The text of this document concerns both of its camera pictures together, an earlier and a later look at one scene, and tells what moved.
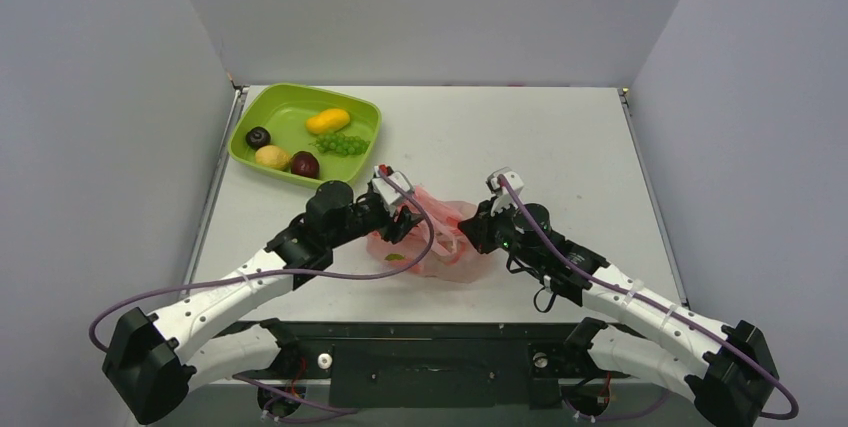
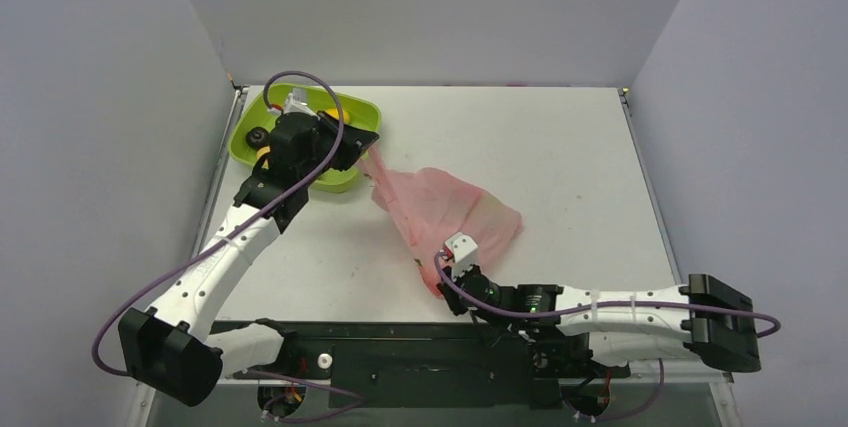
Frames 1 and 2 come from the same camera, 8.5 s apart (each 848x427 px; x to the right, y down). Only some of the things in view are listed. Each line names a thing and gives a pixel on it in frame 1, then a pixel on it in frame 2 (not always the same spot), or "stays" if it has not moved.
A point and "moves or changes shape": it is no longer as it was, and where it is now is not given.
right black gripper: x=482 y=229 to x=452 y=295
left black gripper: x=391 y=230 to x=353 y=144
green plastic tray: x=304 y=134 stays
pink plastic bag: x=437 y=247 moves or changes shape
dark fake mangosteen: x=257 y=137 stays
